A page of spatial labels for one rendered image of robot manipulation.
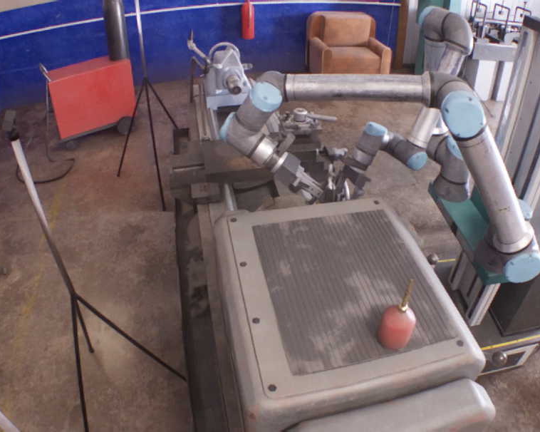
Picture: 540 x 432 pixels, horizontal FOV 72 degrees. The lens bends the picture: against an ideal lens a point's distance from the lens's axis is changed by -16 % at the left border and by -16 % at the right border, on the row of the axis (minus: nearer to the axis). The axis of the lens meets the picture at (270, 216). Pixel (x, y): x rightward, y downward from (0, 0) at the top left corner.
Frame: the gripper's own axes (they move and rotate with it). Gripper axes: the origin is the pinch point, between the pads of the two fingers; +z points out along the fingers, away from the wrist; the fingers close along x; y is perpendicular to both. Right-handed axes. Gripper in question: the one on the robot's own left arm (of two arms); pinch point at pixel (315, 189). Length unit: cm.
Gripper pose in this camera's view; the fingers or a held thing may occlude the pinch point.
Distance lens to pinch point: 134.0
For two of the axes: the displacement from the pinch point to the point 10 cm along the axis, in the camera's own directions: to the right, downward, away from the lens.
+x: -1.6, 4.2, -8.9
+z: 8.1, 5.7, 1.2
